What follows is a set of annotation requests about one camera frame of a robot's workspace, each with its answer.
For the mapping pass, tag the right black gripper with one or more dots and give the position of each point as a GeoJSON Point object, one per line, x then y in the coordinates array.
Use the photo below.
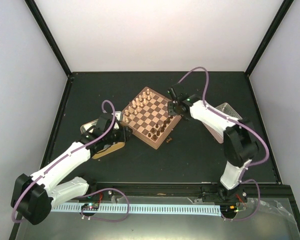
{"type": "Point", "coordinates": [171, 111]}

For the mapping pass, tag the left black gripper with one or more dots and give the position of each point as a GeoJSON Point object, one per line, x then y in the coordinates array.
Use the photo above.
{"type": "Point", "coordinates": [125, 136]}

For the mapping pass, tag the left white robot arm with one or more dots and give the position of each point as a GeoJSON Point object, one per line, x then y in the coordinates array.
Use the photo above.
{"type": "Point", "coordinates": [35, 195]}

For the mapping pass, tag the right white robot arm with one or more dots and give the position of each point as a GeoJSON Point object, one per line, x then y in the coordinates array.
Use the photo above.
{"type": "Point", "coordinates": [239, 145]}

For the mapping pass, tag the wooden chess board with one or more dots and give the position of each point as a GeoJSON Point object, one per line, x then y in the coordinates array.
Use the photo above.
{"type": "Point", "coordinates": [149, 108]}

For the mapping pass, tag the left controller board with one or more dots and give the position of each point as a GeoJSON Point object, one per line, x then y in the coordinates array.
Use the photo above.
{"type": "Point", "coordinates": [90, 207]}

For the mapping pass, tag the controller board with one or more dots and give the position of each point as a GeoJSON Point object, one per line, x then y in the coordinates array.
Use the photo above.
{"type": "Point", "coordinates": [90, 207]}
{"type": "Point", "coordinates": [231, 209]}

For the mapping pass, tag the right controller board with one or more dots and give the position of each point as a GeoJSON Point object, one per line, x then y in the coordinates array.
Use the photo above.
{"type": "Point", "coordinates": [231, 209]}

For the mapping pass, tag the yellow tin box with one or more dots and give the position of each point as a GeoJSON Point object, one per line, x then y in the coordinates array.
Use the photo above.
{"type": "Point", "coordinates": [107, 148]}

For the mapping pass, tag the silver metal tray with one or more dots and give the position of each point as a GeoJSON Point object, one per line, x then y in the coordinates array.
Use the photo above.
{"type": "Point", "coordinates": [218, 120]}

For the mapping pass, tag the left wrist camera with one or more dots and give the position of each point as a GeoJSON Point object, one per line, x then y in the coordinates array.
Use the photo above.
{"type": "Point", "coordinates": [119, 115]}

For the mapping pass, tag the white slotted cable duct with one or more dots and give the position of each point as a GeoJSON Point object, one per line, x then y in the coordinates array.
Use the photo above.
{"type": "Point", "coordinates": [157, 209]}

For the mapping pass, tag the black mounting rail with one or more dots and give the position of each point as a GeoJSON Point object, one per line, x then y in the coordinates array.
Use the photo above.
{"type": "Point", "coordinates": [208, 192]}

